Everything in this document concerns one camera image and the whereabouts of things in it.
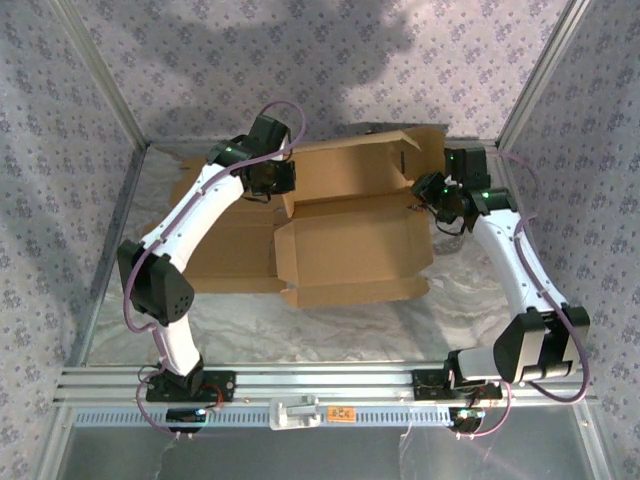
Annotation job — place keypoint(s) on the white plastic clamp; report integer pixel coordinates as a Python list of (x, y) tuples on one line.
[(295, 412)]

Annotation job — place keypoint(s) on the aluminium grooved mounting rail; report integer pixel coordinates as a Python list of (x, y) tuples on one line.
[(325, 380)]

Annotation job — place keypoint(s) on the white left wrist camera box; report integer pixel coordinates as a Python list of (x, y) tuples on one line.
[(287, 147)]

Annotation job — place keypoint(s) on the aluminium corner post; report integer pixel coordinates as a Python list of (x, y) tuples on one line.
[(541, 75), (110, 82)]

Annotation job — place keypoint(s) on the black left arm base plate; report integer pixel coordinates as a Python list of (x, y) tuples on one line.
[(222, 382)]

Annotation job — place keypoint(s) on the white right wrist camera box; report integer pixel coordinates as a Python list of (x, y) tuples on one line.
[(451, 181)]

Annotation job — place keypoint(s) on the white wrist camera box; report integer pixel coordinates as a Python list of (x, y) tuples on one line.
[(451, 181), (287, 147)]

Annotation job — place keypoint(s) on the orange label sticker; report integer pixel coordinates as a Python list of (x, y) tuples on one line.
[(341, 413)]

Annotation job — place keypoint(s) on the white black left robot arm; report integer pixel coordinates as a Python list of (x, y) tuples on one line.
[(180, 225)]

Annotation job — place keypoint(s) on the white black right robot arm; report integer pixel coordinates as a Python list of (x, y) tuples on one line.
[(510, 260)]

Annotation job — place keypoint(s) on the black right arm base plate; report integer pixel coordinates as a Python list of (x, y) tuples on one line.
[(425, 385)]

